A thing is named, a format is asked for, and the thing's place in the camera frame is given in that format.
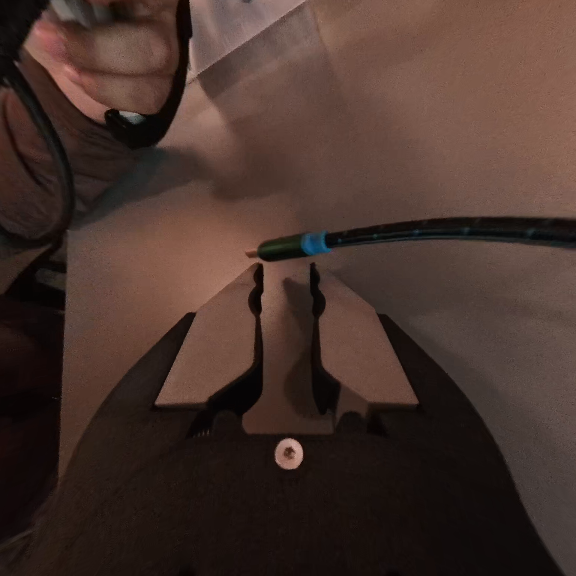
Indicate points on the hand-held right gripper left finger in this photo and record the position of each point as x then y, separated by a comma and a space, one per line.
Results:
211, 351

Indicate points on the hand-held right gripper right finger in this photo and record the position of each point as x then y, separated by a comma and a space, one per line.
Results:
364, 355

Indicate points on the person's left hand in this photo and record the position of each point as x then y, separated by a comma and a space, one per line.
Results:
112, 67

